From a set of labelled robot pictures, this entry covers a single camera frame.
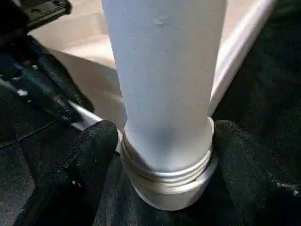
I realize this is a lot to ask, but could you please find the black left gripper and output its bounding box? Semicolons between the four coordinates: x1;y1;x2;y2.
0;0;96;129

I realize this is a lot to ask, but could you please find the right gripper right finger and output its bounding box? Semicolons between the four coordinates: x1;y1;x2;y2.
213;120;301;226

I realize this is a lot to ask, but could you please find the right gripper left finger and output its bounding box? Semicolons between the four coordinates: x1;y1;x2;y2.
14;120;119;226

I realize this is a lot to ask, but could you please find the white plastic table top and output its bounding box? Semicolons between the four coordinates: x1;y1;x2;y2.
27;0;279;212

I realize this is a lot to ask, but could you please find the white plastic table leg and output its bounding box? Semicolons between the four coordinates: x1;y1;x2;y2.
101;0;228;188

